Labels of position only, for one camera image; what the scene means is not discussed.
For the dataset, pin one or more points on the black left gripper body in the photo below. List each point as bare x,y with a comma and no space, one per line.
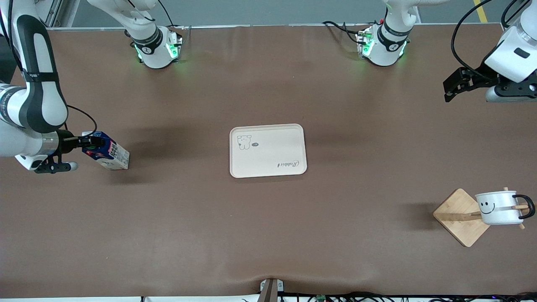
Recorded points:
479,76

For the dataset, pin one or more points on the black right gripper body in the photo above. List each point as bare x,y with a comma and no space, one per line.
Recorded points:
66,141

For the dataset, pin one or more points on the blue milk carton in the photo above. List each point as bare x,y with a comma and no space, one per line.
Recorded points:
113,157

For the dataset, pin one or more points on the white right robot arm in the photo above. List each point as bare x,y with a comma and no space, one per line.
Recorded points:
37,96

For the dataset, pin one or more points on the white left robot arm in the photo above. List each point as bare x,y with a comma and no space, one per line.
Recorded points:
509,56

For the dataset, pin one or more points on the wooden cup rack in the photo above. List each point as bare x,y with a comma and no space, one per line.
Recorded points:
457,218

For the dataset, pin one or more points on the brown table mat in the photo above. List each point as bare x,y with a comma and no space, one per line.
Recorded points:
168,209

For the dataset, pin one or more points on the beige plastic tray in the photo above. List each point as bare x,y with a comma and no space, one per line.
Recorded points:
277,147

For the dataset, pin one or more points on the small green circuit board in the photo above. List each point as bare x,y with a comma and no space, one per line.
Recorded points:
321,298

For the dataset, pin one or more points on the aluminium frame post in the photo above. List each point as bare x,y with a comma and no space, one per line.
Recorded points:
56,14
507,26

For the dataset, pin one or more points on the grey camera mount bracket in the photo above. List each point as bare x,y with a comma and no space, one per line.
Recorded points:
271,289

